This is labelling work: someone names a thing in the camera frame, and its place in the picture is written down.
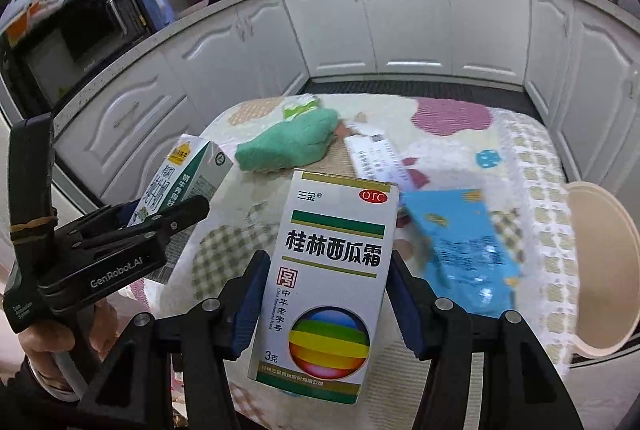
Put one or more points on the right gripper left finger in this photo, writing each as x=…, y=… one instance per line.
x=132, y=388

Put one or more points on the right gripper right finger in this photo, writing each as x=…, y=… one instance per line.
x=521, y=387

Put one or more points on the green cloth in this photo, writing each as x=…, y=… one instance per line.
x=291, y=143

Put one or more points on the white medicine box colourful ball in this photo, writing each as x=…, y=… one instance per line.
x=325, y=286

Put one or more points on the grey printed wrapper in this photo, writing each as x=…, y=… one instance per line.
x=374, y=158

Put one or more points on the blue plastic packet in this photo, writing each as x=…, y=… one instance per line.
x=467, y=261

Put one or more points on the person left hand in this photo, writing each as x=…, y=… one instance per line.
x=42, y=340

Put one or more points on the beige trash bin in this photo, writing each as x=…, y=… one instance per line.
x=607, y=250

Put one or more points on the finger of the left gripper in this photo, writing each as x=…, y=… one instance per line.
x=165, y=217

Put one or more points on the black microwave oven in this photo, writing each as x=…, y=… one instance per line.
x=63, y=52

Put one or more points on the green white tissue pack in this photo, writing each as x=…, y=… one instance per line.
x=300, y=104

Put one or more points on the white kitchen cabinets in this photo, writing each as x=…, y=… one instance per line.
x=578, y=61

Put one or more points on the blue box on counter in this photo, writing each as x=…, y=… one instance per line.
x=161, y=13

